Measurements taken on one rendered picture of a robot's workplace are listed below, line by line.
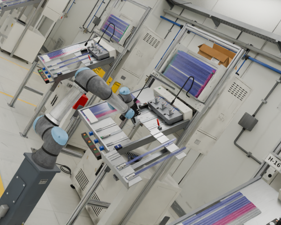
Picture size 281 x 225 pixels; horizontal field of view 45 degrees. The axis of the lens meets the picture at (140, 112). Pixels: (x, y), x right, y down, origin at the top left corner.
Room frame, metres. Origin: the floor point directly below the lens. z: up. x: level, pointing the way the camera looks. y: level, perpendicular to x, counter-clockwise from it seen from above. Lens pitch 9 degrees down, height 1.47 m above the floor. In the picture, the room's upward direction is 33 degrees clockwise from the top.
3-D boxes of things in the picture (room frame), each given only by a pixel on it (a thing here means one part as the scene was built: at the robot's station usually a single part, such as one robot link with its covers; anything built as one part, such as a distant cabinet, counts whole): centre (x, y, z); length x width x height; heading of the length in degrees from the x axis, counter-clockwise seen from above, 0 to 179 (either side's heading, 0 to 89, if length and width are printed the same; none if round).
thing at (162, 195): (3.06, -0.24, 0.31); 0.70 x 0.65 x 0.62; 40
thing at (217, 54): (3.21, -0.34, 1.82); 0.68 x 0.30 x 0.20; 40
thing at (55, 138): (2.01, 0.35, 0.72); 0.13 x 0.12 x 0.14; 58
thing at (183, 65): (2.93, -0.18, 1.52); 0.51 x 0.13 x 0.27; 40
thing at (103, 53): (4.04, 0.83, 0.66); 1.01 x 0.73 x 1.31; 130
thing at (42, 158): (2.01, 0.34, 0.60); 0.15 x 0.15 x 0.10
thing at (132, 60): (4.18, 0.68, 0.95); 1.35 x 0.82 x 1.90; 130
